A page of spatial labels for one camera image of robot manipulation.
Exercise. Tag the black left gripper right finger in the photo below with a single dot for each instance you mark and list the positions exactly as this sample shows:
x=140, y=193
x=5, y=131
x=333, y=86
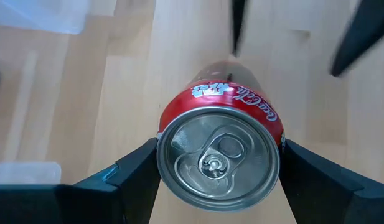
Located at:
x=319, y=199

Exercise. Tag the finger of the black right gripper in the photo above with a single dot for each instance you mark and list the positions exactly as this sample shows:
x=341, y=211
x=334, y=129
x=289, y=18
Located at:
x=238, y=25
x=363, y=31

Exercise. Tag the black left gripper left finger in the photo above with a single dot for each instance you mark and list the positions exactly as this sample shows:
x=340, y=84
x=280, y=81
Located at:
x=132, y=186

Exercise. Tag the red Coca-Cola can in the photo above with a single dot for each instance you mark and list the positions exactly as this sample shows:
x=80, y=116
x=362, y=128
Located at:
x=216, y=155

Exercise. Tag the clear plastic bin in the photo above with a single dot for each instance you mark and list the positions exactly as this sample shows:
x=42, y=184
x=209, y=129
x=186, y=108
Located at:
x=39, y=15
x=23, y=172

